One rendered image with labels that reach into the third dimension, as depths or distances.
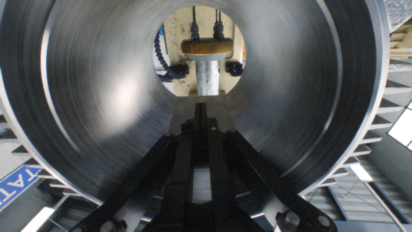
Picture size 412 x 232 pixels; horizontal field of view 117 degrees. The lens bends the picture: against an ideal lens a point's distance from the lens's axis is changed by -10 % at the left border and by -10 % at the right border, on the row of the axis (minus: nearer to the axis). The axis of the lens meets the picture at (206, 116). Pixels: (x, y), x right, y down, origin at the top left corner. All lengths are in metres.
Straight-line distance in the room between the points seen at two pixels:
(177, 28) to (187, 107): 0.55
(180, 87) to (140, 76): 0.58
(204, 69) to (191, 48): 0.09
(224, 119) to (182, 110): 0.07
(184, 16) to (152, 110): 0.59
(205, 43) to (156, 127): 0.33
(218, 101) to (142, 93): 0.12
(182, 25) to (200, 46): 0.29
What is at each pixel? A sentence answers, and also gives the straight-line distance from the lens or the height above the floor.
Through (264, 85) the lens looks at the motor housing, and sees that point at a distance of 0.18.
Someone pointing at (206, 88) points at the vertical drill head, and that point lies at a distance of 0.54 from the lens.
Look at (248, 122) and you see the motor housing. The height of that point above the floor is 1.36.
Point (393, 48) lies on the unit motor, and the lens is 0.75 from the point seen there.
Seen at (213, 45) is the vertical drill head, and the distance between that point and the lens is 0.46.
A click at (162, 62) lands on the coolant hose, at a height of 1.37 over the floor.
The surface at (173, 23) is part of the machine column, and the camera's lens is 0.74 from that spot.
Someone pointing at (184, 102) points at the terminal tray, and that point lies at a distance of 0.25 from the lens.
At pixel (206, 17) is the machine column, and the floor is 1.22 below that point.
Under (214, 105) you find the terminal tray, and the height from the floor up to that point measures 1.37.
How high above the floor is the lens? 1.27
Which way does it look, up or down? 32 degrees up
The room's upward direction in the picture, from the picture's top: 178 degrees clockwise
